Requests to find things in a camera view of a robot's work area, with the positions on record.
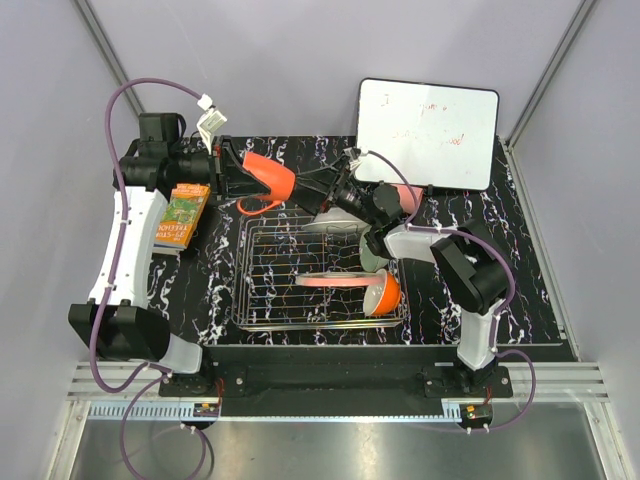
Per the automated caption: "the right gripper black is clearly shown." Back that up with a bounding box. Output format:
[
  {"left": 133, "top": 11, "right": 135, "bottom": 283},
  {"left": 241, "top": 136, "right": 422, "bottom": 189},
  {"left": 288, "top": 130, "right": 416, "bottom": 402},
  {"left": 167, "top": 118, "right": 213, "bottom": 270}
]
[{"left": 284, "top": 155, "right": 379, "bottom": 228}]

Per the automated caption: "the white fluted plate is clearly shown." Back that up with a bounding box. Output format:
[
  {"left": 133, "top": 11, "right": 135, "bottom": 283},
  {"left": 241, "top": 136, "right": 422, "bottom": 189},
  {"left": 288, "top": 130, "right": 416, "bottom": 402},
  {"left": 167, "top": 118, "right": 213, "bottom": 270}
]
[{"left": 301, "top": 207, "right": 368, "bottom": 234}]

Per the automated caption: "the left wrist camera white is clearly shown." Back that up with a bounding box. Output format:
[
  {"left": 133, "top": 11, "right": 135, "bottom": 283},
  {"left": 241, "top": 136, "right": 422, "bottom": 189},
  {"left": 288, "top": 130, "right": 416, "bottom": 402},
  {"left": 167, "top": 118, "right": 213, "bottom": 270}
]
[{"left": 196, "top": 94, "right": 227, "bottom": 154}]

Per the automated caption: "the metal wire dish rack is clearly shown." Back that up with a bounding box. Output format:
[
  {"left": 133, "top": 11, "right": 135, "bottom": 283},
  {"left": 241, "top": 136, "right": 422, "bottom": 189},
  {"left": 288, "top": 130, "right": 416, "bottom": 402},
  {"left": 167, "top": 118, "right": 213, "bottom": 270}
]
[{"left": 233, "top": 209, "right": 410, "bottom": 331}]

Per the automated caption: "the orange mug white inside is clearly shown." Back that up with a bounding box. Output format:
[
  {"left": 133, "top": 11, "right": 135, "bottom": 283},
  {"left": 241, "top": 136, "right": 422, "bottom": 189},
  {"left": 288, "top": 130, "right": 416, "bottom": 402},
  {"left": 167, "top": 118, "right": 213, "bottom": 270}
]
[{"left": 236, "top": 152, "right": 296, "bottom": 216}]

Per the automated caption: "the green celadon bowl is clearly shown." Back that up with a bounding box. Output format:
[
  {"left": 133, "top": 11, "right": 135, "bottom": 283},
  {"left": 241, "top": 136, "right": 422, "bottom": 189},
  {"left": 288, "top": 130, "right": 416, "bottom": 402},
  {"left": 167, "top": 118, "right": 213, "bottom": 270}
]
[{"left": 359, "top": 235, "right": 389, "bottom": 273}]

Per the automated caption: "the pink cream branch plate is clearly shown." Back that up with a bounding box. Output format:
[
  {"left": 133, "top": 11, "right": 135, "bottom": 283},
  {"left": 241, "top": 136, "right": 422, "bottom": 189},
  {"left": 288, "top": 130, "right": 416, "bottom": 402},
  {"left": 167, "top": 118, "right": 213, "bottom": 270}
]
[{"left": 295, "top": 272, "right": 384, "bottom": 288}]

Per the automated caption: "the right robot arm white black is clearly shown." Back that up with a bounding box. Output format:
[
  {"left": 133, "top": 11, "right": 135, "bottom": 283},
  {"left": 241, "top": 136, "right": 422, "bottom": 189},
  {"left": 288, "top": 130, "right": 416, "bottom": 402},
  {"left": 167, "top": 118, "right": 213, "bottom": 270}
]
[{"left": 289, "top": 158, "right": 515, "bottom": 397}]

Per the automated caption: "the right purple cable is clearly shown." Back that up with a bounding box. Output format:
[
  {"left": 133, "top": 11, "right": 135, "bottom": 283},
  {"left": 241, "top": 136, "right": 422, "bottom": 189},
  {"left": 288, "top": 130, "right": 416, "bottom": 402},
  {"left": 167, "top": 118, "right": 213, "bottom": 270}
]
[{"left": 359, "top": 149, "right": 537, "bottom": 432}]

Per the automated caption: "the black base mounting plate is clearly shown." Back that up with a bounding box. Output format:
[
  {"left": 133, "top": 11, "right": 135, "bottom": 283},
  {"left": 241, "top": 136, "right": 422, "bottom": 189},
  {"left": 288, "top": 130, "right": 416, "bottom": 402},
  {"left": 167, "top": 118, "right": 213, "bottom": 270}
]
[{"left": 160, "top": 345, "right": 513, "bottom": 399}]

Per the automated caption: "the orange treehouse book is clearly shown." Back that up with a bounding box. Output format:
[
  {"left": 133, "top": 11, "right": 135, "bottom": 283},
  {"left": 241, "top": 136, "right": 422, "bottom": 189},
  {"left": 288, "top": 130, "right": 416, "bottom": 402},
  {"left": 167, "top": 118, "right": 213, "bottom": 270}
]
[{"left": 152, "top": 183, "right": 210, "bottom": 255}]

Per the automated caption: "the white whiteboard black frame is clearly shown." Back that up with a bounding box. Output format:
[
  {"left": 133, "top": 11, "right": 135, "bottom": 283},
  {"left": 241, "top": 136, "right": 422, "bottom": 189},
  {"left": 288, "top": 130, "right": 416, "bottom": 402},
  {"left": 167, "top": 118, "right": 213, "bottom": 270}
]
[{"left": 355, "top": 78, "right": 500, "bottom": 191}]

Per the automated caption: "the orange bowl white inside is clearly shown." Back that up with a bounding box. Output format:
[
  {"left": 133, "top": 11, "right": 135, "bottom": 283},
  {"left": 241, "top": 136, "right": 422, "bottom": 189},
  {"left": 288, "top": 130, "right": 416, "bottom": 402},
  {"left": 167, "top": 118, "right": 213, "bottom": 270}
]
[{"left": 363, "top": 269, "right": 401, "bottom": 317}]

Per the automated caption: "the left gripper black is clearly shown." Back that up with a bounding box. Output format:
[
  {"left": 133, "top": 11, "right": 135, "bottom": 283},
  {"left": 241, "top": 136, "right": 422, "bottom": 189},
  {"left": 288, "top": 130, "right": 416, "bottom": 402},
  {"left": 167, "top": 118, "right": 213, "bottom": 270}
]
[{"left": 171, "top": 135, "right": 272, "bottom": 200}]

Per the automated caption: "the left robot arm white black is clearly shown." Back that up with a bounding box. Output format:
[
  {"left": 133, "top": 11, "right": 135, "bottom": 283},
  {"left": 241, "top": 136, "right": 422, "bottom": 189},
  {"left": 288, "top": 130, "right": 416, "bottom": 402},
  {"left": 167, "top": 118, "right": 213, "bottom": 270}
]
[{"left": 68, "top": 107, "right": 265, "bottom": 396}]

